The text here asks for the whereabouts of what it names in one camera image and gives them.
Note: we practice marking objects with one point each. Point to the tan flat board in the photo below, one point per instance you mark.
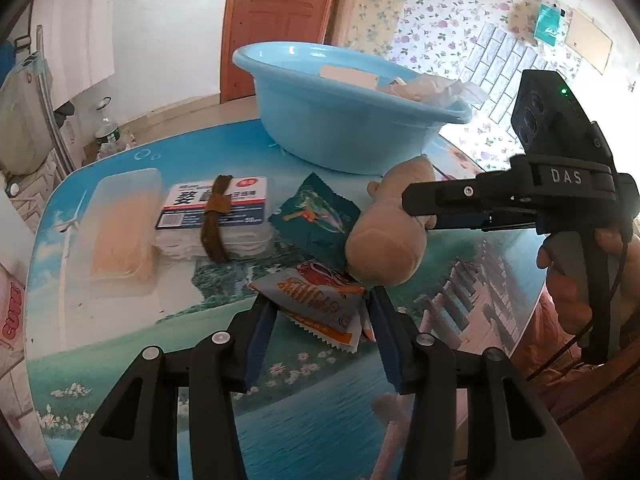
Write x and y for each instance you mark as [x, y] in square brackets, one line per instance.
[592, 40]

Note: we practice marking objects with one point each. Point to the teal snack packet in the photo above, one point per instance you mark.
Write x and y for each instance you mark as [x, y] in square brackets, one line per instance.
[310, 215]

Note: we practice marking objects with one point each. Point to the black shoes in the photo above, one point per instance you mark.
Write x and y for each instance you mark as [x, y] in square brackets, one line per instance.
[64, 112]

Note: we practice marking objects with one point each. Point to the brown wooden door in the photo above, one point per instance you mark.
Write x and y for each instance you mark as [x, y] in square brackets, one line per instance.
[285, 10]

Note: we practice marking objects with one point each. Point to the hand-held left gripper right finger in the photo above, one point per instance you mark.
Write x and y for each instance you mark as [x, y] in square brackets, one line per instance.
[385, 345]

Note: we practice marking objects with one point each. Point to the clear plastic bottle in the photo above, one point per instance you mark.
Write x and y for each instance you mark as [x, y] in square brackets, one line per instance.
[107, 132]

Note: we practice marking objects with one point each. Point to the person's right hand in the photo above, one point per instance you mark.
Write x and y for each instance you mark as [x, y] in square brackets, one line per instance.
[570, 300]

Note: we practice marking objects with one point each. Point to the grey fabric bag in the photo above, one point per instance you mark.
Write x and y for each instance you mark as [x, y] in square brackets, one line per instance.
[20, 125]

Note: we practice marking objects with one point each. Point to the beige plush toy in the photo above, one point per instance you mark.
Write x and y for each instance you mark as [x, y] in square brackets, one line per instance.
[380, 250]

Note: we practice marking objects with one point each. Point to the dental floss box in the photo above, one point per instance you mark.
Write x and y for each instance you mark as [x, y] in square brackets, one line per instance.
[185, 205]

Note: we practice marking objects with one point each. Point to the small white carton box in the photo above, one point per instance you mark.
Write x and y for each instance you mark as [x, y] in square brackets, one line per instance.
[350, 77]

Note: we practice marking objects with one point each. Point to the clear plastic lidded box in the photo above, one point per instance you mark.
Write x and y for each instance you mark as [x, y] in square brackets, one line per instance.
[125, 230]

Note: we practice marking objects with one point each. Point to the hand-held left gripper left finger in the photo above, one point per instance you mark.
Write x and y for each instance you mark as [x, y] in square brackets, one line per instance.
[257, 345]

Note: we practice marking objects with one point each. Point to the white leaning board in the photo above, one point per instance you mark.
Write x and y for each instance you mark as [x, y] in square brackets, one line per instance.
[75, 35]

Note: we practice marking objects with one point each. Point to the green and white plastic bag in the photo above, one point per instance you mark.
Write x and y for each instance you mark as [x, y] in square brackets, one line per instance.
[550, 25]

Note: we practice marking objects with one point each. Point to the scenery printed desktop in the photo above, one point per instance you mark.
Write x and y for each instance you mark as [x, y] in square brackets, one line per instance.
[150, 350]

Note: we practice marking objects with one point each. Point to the white carton red print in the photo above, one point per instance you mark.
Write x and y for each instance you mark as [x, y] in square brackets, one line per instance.
[10, 310]

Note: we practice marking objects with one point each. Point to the orange and white snack packet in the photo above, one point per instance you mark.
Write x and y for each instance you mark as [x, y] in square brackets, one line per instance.
[315, 305]

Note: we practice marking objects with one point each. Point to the clear plastic bag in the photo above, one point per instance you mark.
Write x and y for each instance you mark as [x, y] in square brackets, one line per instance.
[435, 91]

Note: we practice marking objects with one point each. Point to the person's right forearm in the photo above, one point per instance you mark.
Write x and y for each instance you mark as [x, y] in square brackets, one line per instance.
[610, 410]

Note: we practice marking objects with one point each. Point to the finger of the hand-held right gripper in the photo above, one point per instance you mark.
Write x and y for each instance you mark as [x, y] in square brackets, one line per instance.
[445, 195]
[465, 221]

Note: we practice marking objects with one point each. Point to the light blue plastic basin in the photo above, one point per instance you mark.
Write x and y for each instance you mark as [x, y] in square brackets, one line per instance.
[330, 125]

